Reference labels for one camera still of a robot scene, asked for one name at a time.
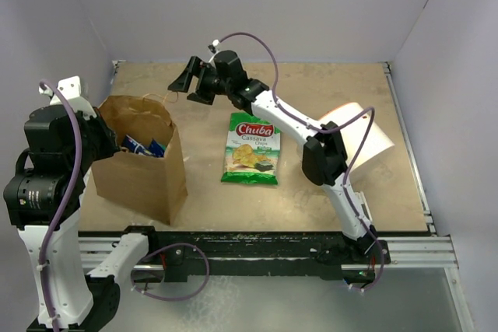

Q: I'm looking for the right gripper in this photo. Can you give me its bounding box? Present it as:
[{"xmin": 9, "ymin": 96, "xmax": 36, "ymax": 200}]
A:
[{"xmin": 168, "ymin": 58, "xmax": 232, "ymax": 107}]

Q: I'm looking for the brown paper bag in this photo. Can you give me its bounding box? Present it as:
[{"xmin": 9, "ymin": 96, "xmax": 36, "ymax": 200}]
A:
[{"xmin": 92, "ymin": 96, "xmax": 188, "ymax": 225}]

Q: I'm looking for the green Chuba cassava chips bag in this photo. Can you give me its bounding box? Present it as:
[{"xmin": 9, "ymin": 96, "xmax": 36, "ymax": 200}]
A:
[{"xmin": 221, "ymin": 112, "xmax": 281, "ymax": 186}]

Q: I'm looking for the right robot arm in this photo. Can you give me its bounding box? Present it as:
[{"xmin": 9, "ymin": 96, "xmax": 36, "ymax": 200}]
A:
[{"xmin": 168, "ymin": 51, "xmax": 378, "ymax": 263}]

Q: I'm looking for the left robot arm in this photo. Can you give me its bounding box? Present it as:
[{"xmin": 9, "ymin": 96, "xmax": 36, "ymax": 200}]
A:
[{"xmin": 3, "ymin": 105, "xmax": 160, "ymax": 331}]

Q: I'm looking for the blue snack packet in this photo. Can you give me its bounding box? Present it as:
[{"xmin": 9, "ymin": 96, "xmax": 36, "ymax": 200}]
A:
[{"xmin": 121, "ymin": 135, "xmax": 167, "ymax": 158}]

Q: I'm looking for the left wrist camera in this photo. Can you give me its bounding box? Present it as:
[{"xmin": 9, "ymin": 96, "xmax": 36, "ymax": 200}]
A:
[{"xmin": 38, "ymin": 75, "xmax": 88, "ymax": 105}]

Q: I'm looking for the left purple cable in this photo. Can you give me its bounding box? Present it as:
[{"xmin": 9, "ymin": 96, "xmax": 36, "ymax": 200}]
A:
[{"xmin": 37, "ymin": 79, "xmax": 85, "ymax": 332}]

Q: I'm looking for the purple cable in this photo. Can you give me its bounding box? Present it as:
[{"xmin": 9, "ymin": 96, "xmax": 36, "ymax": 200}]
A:
[
  {"xmin": 212, "ymin": 31, "xmax": 386, "ymax": 294},
  {"xmin": 37, "ymin": 79, "xmax": 85, "ymax": 332}
]

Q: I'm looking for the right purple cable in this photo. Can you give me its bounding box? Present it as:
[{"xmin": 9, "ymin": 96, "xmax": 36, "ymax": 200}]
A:
[{"xmin": 212, "ymin": 31, "xmax": 386, "ymax": 294}]

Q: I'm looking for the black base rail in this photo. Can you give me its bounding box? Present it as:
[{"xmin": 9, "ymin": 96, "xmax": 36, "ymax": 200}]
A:
[{"xmin": 125, "ymin": 225, "xmax": 391, "ymax": 283}]

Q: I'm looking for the aluminium table frame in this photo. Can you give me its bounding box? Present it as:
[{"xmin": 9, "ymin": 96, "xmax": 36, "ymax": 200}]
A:
[{"xmin": 82, "ymin": 62, "xmax": 461, "ymax": 331}]

